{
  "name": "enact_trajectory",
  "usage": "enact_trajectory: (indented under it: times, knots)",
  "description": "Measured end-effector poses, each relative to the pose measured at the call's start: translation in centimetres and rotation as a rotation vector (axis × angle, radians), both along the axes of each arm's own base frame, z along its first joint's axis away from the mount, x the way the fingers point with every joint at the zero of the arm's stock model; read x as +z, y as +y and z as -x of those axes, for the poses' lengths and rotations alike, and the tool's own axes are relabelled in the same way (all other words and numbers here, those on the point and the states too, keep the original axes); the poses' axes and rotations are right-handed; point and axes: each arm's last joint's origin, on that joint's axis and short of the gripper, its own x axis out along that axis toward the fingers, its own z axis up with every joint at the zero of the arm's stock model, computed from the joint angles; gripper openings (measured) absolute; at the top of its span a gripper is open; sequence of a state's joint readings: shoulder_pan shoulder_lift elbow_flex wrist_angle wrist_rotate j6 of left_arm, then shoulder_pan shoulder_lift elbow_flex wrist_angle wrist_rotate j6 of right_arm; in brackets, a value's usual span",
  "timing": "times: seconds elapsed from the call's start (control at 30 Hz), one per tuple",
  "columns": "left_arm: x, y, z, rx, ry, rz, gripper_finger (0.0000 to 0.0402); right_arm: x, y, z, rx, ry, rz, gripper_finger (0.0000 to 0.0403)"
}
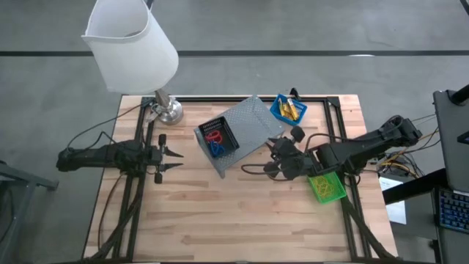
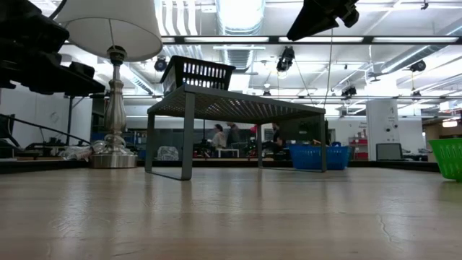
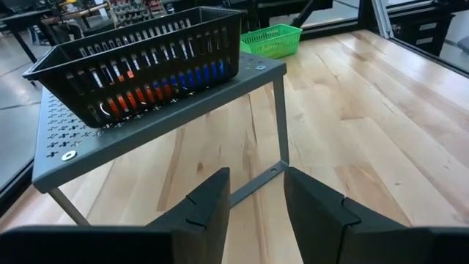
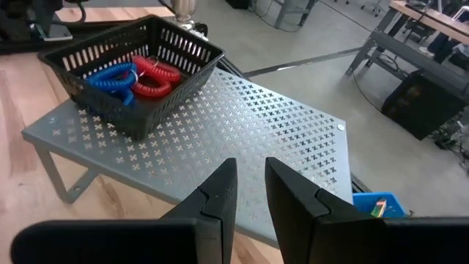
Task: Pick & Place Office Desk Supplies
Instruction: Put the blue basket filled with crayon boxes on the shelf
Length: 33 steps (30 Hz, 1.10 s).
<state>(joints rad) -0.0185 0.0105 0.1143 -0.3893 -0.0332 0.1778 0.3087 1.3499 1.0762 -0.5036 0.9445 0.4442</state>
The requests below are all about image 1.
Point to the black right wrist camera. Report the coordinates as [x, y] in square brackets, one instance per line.
[324, 157]

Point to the tan rubber band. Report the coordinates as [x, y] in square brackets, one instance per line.
[327, 190]
[329, 185]
[323, 187]
[319, 184]

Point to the black plastic basket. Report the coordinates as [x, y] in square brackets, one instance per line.
[231, 135]

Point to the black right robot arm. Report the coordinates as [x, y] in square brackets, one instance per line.
[366, 144]

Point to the black aluminium table frame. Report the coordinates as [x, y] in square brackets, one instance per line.
[220, 99]

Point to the grey perforated metal shelf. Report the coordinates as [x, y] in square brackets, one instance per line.
[256, 124]

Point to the black clamp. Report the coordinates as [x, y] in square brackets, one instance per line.
[294, 93]

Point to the white paper sheet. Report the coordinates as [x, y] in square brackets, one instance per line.
[397, 212]

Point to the silver lamp base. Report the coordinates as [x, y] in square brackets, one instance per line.
[170, 111]

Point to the green plastic basket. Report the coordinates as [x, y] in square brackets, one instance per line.
[329, 190]

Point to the grey metal cart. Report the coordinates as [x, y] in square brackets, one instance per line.
[25, 180]

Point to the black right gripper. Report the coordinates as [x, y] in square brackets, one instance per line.
[291, 159]

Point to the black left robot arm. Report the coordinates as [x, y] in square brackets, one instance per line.
[95, 155]

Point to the backlit black keyboard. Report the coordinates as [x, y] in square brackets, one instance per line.
[454, 210]

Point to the blue plastic basket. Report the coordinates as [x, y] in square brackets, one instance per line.
[275, 109]

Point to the grey desk top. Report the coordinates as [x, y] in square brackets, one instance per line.
[452, 139]

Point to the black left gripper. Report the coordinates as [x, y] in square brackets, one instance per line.
[154, 157]

